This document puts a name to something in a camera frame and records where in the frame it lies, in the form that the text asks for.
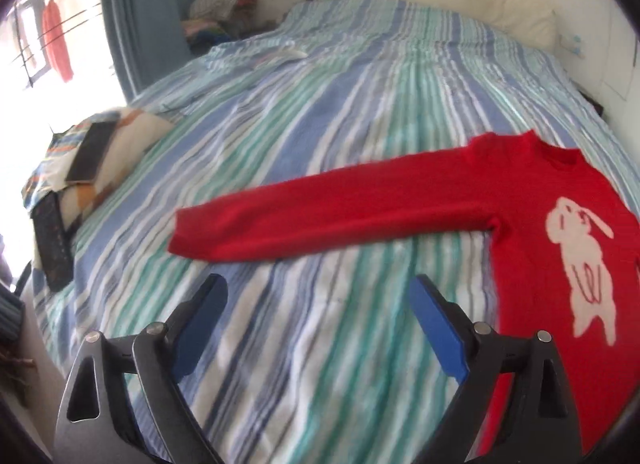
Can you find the blue curtain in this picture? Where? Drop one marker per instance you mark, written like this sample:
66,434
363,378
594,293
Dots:
142,14

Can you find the pile of folded clothes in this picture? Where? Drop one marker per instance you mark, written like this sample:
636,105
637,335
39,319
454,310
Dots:
222,11

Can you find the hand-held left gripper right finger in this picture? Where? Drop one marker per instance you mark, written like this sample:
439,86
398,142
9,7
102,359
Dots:
437,329

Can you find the dark tablet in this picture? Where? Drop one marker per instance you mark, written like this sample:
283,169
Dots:
90,154

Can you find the red sweater with white rabbit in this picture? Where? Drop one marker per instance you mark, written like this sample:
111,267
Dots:
380,204

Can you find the striped bed blanket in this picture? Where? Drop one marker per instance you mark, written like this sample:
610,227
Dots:
320,169

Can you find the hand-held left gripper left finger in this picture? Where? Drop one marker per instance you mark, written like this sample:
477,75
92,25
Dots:
199,326

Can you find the red hanging garment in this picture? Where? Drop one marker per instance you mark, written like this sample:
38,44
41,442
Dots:
56,39

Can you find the black remote control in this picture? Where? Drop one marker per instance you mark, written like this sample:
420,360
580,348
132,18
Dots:
52,239

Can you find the patterned cushion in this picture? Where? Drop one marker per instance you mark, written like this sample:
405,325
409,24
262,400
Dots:
100,159

